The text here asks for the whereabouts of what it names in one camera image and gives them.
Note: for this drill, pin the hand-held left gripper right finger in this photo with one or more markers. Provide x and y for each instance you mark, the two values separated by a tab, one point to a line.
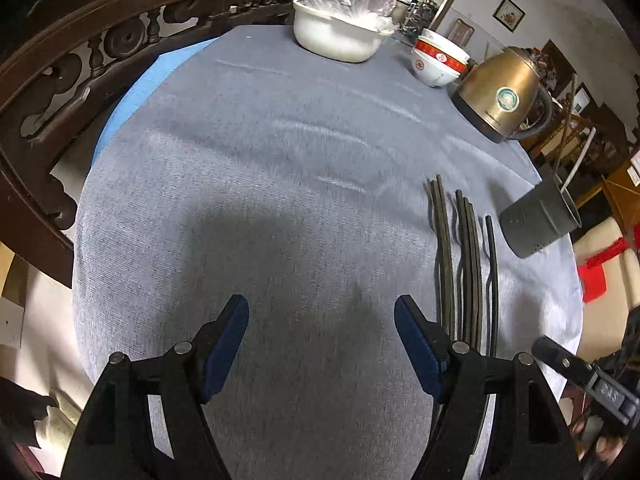
417	345

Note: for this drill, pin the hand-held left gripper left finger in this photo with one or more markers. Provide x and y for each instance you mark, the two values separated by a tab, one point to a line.
227	345

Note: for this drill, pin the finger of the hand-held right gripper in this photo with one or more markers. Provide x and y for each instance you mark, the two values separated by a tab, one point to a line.
560	357

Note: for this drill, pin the dark chopstick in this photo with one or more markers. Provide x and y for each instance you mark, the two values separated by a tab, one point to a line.
446	250
475	270
464	260
492	280
440	250

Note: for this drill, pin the grey perforated utensil holder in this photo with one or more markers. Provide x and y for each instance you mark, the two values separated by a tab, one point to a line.
535	225

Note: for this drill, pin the cream chair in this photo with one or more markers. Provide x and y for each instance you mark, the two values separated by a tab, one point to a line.
610	320

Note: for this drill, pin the red cloth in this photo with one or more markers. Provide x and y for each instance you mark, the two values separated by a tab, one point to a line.
597	272

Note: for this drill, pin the grey tablecloth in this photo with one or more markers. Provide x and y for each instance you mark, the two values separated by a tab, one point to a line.
275	185

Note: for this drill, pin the white pipe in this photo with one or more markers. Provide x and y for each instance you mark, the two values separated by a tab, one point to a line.
580	160

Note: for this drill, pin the gold electric kettle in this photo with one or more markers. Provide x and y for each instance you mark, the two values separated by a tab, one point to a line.
495	90

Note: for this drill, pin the red rimmed white bowl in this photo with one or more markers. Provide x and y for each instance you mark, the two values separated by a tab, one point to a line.
442	56
430	74

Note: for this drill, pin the blue cloth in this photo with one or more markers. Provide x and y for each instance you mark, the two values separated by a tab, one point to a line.
150	75

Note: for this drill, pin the carved dark wooden chair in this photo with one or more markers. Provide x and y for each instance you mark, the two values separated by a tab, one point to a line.
30	100

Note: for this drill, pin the white basin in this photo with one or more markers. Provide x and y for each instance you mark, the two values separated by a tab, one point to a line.
330	35

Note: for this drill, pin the framed wall picture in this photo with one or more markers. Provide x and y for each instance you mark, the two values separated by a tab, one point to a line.
509	12

